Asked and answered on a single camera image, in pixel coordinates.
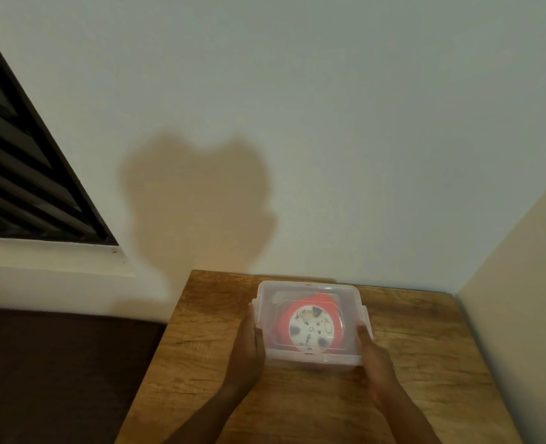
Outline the clear plastic storage box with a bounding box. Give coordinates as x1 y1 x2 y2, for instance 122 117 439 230
252 280 374 369

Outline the red extension cord reel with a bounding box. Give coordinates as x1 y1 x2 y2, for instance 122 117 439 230
275 293 348 356

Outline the person's right hand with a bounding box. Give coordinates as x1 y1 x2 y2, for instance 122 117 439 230
356 322 400 403

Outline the black louvered window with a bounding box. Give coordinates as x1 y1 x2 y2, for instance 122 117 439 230
0 16 118 246

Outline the person's right forearm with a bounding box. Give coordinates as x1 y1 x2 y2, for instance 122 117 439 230
377 387 433 444

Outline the person's left hand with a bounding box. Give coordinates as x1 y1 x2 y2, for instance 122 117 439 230
225 302 266 397

